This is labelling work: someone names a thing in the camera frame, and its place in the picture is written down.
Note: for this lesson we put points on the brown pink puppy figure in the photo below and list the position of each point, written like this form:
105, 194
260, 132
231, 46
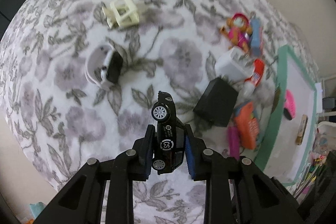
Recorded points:
236, 30

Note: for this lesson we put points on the pink plastic stick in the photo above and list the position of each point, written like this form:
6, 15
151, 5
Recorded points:
234, 142

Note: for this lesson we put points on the white wall charger plug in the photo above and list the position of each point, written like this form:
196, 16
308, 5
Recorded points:
233, 64

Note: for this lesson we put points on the cream plastic hair claw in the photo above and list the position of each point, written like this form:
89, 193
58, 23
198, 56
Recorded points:
121, 14

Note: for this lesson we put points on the teal rimmed white tray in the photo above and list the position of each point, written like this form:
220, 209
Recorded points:
289, 135

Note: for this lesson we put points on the black toy car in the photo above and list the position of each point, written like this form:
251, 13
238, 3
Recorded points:
169, 149

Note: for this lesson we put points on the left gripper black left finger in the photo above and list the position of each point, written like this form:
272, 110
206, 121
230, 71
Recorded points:
142, 161

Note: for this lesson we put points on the small brown cardboard box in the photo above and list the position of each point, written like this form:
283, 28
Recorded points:
301, 130

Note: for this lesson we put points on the red correction fluid bottle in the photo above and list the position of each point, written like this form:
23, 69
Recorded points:
253, 82

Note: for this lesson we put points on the small blue orange carrot knife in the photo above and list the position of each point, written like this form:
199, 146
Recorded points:
256, 39

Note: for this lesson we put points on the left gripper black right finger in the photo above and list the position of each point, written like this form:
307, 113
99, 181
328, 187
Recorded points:
197, 156

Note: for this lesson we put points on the large orange blue carrot knife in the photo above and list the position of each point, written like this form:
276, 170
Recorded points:
247, 123

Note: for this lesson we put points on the black wall charger plug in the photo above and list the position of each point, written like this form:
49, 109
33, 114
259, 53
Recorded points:
217, 103

